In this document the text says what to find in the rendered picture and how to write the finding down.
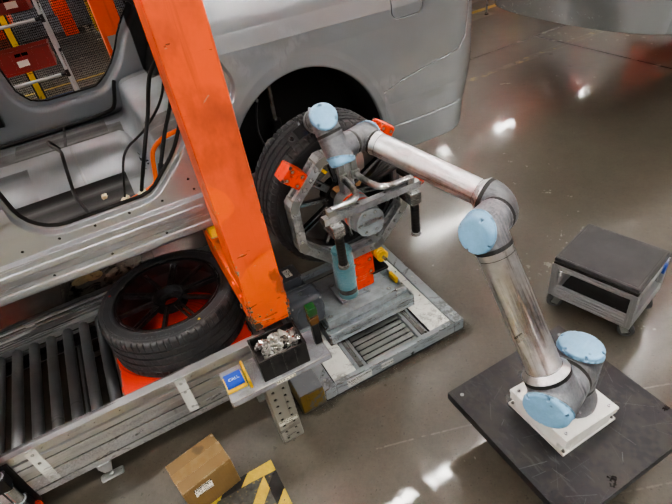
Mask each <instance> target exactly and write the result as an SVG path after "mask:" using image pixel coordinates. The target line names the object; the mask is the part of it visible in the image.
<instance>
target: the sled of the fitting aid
mask: <svg viewBox="0 0 672 504"><path fill-rule="evenodd" d="M380 273H381V274H382V275H383V276H384V277H385V278H386V279H387V280H388V281H389V282H390V283H391V284H392V285H393V286H394V287H395V288H396V290H397V296H395V297H393V298H391V299H389V300H387V301H385V302H383V303H381V304H379V305H377V306H375V307H373V308H371V309H369V310H367V311H364V312H362V313H360V314H358V315H356V316H354V317H352V318H350V319H348V320H346V321H344V322H342V323H340V324H338V325H336V326H334V327H332V328H330V329H329V328H328V326H327V325H326V324H325V322H324V321H323V320H321V321H320V322H319V327H320V331H321V332H322V334H323V335H324V336H325V338H326V339H327V341H328V342H329V343H330V345H331V346H333V345H335V344H337V343H339V342H341V341H343V340H345V339H347V338H349V337H351V336H353V335H355V334H357V333H359V332H361V331H363V330H365V329H367V328H369V327H371V326H373V325H375V324H377V323H379V322H381V321H383V320H385V319H387V318H388V317H390V316H392V315H394V314H396V313H398V312H400V311H402V310H404V309H406V308H408V307H410V306H412V305H414V294H413V293H412V292H411V291H410V290H409V289H408V288H407V287H406V286H405V285H404V284H403V283H402V282H401V281H400V280H399V279H398V277H397V276H396V275H395V274H394V273H393V272H392V271H390V270H389V269H388V268H386V269H384V270H382V271H380Z"/></svg>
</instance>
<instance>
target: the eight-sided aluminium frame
mask: <svg viewBox="0 0 672 504"><path fill-rule="evenodd" d="M328 164H329V163H328V162H327V159H326V157H325V155H324V153H323V151H322V149H321V150H317V151H315V152H313V153H312V154H311V155H310V157H309V158H308V161H307V162H306V164H305V166H304V167H303V169H302V171H304V172H305V173H306V174H307V175H308V176H307V178H306V180H305V182H304V183H303V185H302V187H301V188H300V190H296V189H294V188H291V190H290V191H289V193H288V195H286V198H285V200H284V208H285V210H286V214H287V218H288V222H289V226H290V230H291V234H292V238H293V242H294V246H295V247H296V248H297V249H298V250H299V252H300V253H303V254H305V255H309V256H312V257H314V258H317V259H320V260H323V261H326V262H329V263H331V264H333V261H332V254H331V250H330V249H327V248H325V247H322V246H319V245H317V244H314V243H312V242H309V241H307V240H306V236H305V231H304V227H303V222H302V218H301V213H300V209H299V207H300V206H301V204H302V202H303V201H304V199H305V197H306V196H307V194H308V192H309V190H310V189H311V187H312V185H313V184H314V182H315V180H316V179H317V177H318V175H319V174H320V172H321V170H322V169H323V167H324V166H325V165H328ZM315 169H316V170H315ZM401 177H402V176H401V175H399V174H398V173H396V169H395V170H394V171H392V172H391V178H392V181H394V180H397V179H399V178H401ZM407 206H408V203H406V202H405V201H404V200H402V199H401V198H400V197H399V196H397V197H395V198H393V201H392V203H391V204H390V206H389V207H388V209H387V210H386V212H385V213H384V222H383V224H382V226H381V228H380V229H379V230H378V231H377V232H376V233H375V234H373V235H370V236H367V237H365V238H363V239H360V240H358V241H356V242H354V243H351V244H349V245H351V247H352V254H353V258H354V259H355V258H357V257H359V256H362V255H364V254H366V253H368V252H370V251H373V250H375V249H378V248H379V247H381V246H382V245H383V243H385V240H386V238H387V237H388V235H389V234H390V232H391V231H392V229H393V228H394V226H395V225H396V223H397V222H398V220H399V219H400V217H401V216H402V214H403V213H404V211H406V208H407Z"/></svg>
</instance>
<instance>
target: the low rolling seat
mask: <svg viewBox="0 0 672 504"><path fill-rule="evenodd" d="M670 255H671V254H670V251H668V250H665V249H662V248H659V247H656V246H654V245H651V244H648V243H645V242H642V241H639V240H636V239H633V238H630V237H627V236H624V235H621V234H618V233H616V232H613V231H610V230H607V229H604V228H601V227H598V226H595V225H592V224H587V225H586V226H585V227H584V228H583V229H582V230H581V231H580V232H579V233H578V234H577V235H576V236H575V237H574V238H573V239H572V240H571V241H570V243H569V244H568V245H567V246H566V247H565V248H564V249H563V250H562V251H561V252H560V253H559V254H558V255H557V256H556V257H555V261H554V262H553V263H552V268H551V275H550V281H549V287H548V294H549V295H548V296H547V299H546V301H547V303H548V304H549V305H552V306H558V305H560V304H561V303H562V300H564V301H566V302H568V303H570V304H573V305H575V306H577V307H579V308H582V309H584V310H586V311H588V312H590V313H593V314H595V315H597V316H599V317H601V318H604V319H606V320H608V321H610V322H613V323H615V324H617V332H618V333H619V334H620V335H622V336H631V335H633V334H634V333H635V327H634V326H633V324H634V322H635V321H636V320H637V318H638V317H639V316H640V314H641V313H642V312H643V311H644V309H650V308H651V307H652V305H653V301H652V299H653V297H654V296H655V295H656V293H657V292H658V291H659V289H660V287H661V284H662V281H663V279H664V276H665V273H666V270H667V267H668V264H669V261H670V258H671V257H670ZM560 271H561V272H560ZM559 272H560V273H559Z"/></svg>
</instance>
